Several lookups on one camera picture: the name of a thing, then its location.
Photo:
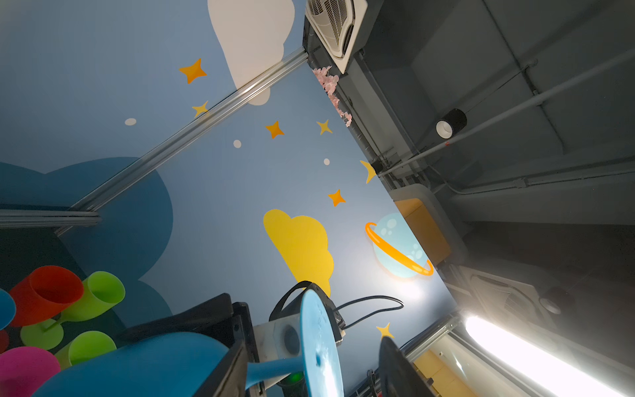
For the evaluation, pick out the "ceiling air conditioner vent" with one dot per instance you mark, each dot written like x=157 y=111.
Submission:
x=343 y=26

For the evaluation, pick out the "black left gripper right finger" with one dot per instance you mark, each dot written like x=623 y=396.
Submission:
x=398 y=377

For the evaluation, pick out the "pink wine glass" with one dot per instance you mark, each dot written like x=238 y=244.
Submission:
x=25 y=369

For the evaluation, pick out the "green wine glass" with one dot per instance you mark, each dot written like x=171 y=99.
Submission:
x=102 y=291
x=85 y=347

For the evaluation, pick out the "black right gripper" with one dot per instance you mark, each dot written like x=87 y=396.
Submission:
x=198 y=320

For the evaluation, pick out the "bright ceiling light strip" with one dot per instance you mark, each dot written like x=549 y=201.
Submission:
x=555 y=375

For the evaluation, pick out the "red wine glass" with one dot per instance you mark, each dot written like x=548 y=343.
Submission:
x=39 y=297

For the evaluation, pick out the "horizontal aluminium back rail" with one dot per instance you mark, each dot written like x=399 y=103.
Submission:
x=20 y=218

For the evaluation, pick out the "right aluminium corner post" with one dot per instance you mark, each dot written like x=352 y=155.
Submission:
x=152 y=160

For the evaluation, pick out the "black ceiling spotlight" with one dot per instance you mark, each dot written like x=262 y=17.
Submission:
x=451 y=123

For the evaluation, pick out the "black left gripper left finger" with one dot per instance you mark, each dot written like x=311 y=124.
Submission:
x=228 y=379

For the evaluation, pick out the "blue wine glass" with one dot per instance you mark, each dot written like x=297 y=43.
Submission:
x=8 y=309
x=101 y=376

